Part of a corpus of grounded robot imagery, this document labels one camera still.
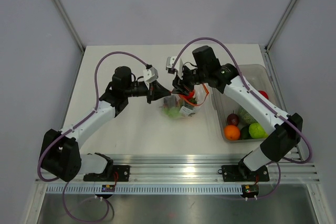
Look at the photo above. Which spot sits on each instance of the plastic pineapple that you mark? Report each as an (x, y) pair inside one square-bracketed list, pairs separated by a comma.
[(190, 101)]

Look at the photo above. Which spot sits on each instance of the dark red apple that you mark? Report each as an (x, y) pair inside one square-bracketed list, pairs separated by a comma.
[(233, 119)]

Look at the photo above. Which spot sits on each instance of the left aluminium frame post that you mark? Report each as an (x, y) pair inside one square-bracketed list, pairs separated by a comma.
[(68, 23)]

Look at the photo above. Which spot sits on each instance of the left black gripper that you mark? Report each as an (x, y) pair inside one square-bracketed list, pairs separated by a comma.
[(156, 91)]

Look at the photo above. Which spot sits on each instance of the clear plastic food bin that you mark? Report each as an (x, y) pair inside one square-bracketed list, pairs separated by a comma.
[(257, 76)]

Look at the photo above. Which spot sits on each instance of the aluminium frame post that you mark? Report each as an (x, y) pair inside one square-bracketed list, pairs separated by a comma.
[(68, 23), (281, 24)]

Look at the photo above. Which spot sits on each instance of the red tomato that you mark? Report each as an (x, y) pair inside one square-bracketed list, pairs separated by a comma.
[(190, 95), (264, 94)]

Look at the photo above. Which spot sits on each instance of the dark purple plum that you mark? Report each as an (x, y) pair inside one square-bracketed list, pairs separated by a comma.
[(169, 102)]

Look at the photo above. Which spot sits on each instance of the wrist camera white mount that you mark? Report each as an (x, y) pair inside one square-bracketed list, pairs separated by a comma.
[(173, 66), (150, 74)]

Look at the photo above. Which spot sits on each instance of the aluminium mounting rail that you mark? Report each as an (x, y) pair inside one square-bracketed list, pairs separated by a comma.
[(203, 169)]

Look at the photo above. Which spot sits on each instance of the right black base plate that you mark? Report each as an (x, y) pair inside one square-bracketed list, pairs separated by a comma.
[(233, 173)]

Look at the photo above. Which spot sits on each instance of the green netted melon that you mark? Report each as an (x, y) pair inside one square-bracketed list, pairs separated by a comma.
[(245, 116)]

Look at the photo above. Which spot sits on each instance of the white slotted cable duct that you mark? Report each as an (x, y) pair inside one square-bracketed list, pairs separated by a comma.
[(144, 189)]

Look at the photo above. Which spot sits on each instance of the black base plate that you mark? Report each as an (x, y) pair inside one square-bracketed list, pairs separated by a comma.
[(233, 173), (118, 173)]

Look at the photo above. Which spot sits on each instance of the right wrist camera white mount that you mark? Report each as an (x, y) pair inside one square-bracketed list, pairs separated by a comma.
[(173, 66)]

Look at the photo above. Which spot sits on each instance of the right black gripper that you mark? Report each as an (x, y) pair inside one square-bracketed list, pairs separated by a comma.
[(179, 84)]

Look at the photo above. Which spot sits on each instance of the clear orange zip top bag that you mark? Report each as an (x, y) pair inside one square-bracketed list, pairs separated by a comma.
[(187, 111)]

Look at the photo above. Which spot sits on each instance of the right aluminium frame post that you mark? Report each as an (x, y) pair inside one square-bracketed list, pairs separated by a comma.
[(281, 24)]

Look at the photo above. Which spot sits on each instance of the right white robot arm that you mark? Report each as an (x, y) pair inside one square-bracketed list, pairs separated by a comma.
[(283, 130)]

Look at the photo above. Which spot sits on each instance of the orange fruit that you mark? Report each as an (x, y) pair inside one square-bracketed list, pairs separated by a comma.
[(232, 133)]

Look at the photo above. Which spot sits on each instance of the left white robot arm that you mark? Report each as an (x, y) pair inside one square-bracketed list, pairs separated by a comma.
[(60, 151)]

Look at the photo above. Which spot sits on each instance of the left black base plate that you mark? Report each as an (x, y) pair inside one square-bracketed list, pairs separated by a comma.
[(118, 173)]

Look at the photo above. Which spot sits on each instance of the green lime apple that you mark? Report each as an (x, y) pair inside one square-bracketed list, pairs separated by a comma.
[(256, 131)]

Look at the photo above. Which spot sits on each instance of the green grape bunch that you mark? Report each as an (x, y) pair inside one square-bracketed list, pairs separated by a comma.
[(172, 112)]

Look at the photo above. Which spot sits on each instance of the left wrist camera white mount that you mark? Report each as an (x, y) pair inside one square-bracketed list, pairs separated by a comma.
[(150, 74)]

